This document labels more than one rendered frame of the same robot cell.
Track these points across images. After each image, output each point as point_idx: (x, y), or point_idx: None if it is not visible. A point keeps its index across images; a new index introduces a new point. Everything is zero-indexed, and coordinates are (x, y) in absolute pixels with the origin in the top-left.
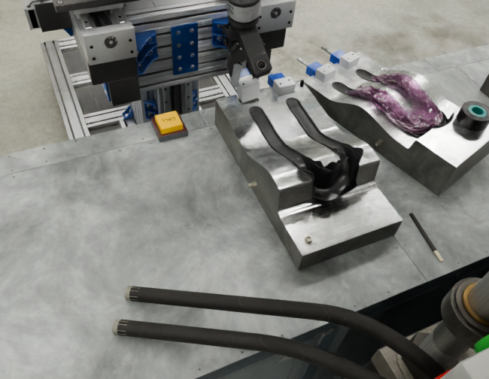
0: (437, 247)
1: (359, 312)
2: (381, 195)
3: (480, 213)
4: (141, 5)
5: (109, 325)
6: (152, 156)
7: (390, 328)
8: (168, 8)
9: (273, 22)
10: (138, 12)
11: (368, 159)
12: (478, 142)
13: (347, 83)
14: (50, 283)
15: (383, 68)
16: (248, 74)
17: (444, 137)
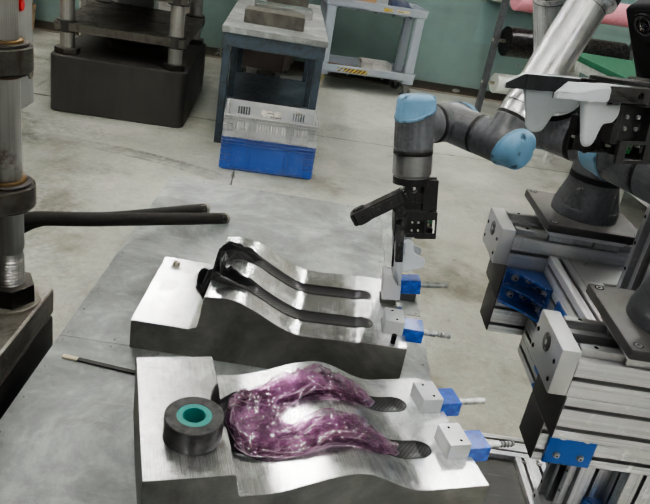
0: (79, 365)
1: None
2: (174, 324)
3: (66, 432)
4: (585, 273)
5: (210, 212)
6: (362, 272)
7: (55, 215)
8: (578, 286)
9: (541, 356)
10: (567, 266)
11: (213, 289)
12: (148, 408)
13: (397, 416)
14: (264, 208)
15: (422, 486)
16: (407, 279)
17: (189, 382)
